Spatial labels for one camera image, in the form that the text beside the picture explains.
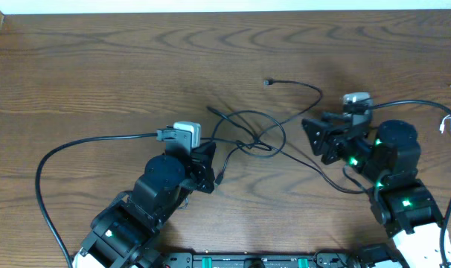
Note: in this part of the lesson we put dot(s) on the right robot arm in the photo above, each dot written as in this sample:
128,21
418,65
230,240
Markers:
400,202

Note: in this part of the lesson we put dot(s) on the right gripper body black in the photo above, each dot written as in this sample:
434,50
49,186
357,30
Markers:
337,141

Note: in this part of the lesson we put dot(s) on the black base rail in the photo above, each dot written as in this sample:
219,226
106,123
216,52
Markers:
255,260

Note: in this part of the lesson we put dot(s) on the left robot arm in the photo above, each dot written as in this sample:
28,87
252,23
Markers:
125,233

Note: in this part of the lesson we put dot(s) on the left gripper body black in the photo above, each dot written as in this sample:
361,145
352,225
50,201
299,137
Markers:
202,168

